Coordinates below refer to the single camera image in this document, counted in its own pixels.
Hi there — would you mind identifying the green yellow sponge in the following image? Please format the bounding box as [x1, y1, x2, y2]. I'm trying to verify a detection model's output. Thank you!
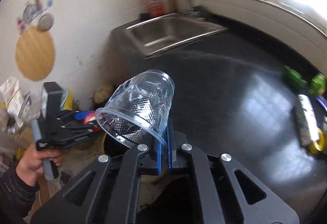
[295, 94, 320, 147]

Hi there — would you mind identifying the round wooden cutting board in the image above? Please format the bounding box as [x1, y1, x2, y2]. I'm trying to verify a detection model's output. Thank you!
[15, 26, 55, 82]

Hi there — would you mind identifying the black sleeve left forearm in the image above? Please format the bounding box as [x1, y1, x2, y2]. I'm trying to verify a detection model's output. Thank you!
[1, 167, 40, 223]

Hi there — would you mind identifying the green crumpled wrapper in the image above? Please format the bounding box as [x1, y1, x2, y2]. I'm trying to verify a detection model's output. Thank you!
[283, 66, 307, 91]

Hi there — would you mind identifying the red dish soap bottle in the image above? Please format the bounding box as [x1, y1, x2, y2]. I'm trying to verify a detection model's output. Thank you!
[147, 0, 166, 18]

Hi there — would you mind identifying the yellow plastic ring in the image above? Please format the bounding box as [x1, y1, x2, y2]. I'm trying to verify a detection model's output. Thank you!
[308, 129, 327, 155]

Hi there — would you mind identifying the green snack bag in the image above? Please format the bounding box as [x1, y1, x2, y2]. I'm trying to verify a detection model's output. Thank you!
[309, 73, 326, 96]

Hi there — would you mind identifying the clear plastic cup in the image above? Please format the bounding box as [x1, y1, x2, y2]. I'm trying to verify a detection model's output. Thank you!
[95, 70, 175, 148]

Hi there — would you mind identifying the stainless steel sink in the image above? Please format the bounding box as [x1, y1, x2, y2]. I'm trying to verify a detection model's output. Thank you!
[125, 13, 228, 58]

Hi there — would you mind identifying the yellow-rimmed trash bin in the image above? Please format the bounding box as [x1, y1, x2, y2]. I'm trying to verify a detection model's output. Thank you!
[101, 133, 129, 159]

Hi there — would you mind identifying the person's left hand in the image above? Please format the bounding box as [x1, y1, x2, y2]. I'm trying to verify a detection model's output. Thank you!
[16, 144, 67, 186]

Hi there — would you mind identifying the dark green scrub cloth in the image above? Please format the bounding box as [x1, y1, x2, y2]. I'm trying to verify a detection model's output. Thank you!
[193, 5, 212, 18]

